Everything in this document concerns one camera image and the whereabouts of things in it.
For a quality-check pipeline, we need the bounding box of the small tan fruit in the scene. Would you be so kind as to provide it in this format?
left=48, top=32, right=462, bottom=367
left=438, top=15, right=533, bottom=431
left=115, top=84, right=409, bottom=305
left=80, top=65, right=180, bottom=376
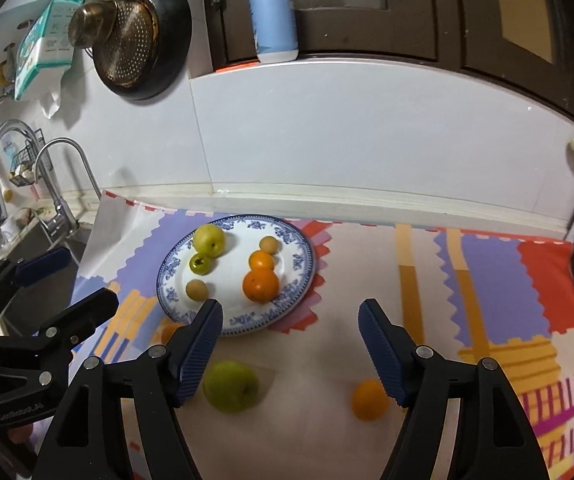
left=185, top=280, right=211, bottom=303

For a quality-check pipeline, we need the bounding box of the colourful patterned tablecloth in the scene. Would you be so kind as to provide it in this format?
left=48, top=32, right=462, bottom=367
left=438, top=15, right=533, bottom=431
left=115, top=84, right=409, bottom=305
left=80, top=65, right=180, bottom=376
left=27, top=190, right=574, bottom=480

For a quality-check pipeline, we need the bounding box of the brass perforated strainer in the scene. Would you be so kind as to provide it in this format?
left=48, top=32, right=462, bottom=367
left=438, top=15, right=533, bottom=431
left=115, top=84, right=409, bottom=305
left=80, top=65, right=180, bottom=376
left=94, top=2, right=160, bottom=86

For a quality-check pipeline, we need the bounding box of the blue rimmed white plate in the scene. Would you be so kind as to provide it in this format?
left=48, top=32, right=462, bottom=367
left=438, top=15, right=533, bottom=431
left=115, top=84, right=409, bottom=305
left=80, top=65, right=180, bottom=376
left=156, top=214, right=315, bottom=337

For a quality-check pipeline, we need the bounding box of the white pump bottle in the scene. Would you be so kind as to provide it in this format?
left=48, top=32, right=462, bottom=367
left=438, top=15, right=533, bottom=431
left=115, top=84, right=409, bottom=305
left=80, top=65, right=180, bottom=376
left=248, top=0, right=300, bottom=65

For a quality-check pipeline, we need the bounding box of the slim curved faucet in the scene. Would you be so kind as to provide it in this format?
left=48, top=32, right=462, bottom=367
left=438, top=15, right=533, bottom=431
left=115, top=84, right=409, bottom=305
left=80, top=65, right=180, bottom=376
left=34, top=137, right=103, bottom=201

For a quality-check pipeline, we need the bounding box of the yellow pear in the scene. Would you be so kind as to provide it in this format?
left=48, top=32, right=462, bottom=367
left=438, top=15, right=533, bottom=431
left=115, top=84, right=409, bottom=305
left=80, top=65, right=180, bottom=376
left=191, top=223, right=227, bottom=257

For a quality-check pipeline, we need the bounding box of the small green fruit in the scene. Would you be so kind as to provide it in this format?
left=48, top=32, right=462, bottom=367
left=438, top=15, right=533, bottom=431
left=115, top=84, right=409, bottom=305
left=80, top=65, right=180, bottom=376
left=188, top=253, right=214, bottom=276

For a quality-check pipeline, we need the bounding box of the dark wooden window frame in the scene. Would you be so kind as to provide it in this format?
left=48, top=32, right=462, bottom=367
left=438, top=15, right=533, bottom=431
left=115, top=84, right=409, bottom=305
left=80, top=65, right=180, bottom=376
left=202, top=0, right=574, bottom=126

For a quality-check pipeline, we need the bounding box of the steel sink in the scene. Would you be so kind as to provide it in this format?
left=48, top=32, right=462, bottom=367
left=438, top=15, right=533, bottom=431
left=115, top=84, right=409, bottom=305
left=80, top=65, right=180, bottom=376
left=0, top=220, right=93, bottom=281

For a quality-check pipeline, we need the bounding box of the green tissue pack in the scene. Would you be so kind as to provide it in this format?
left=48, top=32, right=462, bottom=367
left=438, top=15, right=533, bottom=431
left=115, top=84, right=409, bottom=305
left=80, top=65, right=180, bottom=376
left=14, top=0, right=85, bottom=118

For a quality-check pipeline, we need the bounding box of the small brass pot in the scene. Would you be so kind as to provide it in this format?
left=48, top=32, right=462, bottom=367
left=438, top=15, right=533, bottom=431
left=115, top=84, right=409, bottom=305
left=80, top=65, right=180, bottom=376
left=68, top=0, right=120, bottom=50

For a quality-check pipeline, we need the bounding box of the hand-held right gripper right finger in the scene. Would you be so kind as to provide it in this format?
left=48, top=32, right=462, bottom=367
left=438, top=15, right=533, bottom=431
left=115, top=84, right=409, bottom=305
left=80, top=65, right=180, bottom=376
left=357, top=298, right=550, bottom=480

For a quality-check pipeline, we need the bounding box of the small orange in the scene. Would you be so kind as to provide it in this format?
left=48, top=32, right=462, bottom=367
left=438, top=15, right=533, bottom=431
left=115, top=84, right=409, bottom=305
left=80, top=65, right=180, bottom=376
left=248, top=250, right=275, bottom=272

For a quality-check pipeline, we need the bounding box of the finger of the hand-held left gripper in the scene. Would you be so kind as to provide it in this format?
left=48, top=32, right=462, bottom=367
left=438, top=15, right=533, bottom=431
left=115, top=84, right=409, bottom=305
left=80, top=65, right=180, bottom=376
left=0, top=288, right=119, bottom=356
left=0, top=247, right=71, bottom=316

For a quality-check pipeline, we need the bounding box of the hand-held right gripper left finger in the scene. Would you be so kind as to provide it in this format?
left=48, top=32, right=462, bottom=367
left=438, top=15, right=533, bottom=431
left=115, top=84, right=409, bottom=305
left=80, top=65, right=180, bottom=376
left=32, top=298, right=224, bottom=480

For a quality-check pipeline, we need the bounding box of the wire sink basket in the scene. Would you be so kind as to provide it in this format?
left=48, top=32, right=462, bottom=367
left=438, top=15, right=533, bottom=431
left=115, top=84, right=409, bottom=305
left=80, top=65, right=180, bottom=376
left=8, top=130, right=45, bottom=188

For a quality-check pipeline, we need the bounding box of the black frying pan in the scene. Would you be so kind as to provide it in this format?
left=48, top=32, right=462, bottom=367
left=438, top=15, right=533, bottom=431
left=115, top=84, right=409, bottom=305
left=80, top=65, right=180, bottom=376
left=90, top=0, right=193, bottom=102

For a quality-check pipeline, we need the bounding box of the green apple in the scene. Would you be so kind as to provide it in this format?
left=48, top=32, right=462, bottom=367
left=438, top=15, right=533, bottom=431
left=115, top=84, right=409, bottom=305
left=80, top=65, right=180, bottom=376
left=203, top=360, right=260, bottom=414

